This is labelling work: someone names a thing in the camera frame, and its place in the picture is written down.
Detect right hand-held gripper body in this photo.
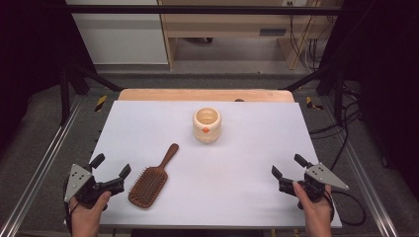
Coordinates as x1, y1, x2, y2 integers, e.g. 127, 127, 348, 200
278, 162, 350, 210

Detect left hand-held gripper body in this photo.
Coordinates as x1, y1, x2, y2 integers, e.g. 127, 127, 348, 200
63, 163, 126, 211

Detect brown wooden hairbrush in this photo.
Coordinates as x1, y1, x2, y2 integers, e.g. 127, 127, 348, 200
127, 142, 180, 209

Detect cream ceramic cup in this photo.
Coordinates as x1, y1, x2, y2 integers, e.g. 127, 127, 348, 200
192, 107, 222, 144

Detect person's left hand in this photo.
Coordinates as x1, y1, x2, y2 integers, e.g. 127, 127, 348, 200
68, 191, 113, 229

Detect person's right hand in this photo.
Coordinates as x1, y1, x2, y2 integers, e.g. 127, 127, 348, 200
292, 181, 334, 230

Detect yellow black tape strip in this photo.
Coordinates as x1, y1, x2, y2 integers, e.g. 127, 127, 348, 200
94, 95, 109, 113
305, 96, 324, 112

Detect white table mat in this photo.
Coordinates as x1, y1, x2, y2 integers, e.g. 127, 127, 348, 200
63, 100, 343, 230

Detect black curtain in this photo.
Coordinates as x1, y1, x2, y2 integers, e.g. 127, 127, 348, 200
320, 0, 419, 192
0, 0, 97, 149

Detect white cabinet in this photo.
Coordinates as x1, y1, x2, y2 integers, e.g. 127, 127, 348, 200
65, 0, 169, 66

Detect light wooden desk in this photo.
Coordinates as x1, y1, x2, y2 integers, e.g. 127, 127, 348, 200
157, 0, 340, 71

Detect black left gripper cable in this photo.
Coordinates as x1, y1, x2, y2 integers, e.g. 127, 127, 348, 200
62, 177, 74, 235

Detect aluminium rail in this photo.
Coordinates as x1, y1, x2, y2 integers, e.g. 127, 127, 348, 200
0, 95, 83, 237
320, 95, 399, 237

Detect black floor cables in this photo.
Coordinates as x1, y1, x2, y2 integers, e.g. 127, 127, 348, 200
309, 85, 364, 172

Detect black frame strut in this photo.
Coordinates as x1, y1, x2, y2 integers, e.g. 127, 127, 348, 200
280, 63, 345, 126
59, 62, 125, 126

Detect hanging cable bundle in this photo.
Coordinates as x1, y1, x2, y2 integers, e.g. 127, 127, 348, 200
290, 14, 330, 72

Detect black frame crossbar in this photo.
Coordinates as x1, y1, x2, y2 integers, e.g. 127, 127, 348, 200
65, 4, 344, 16

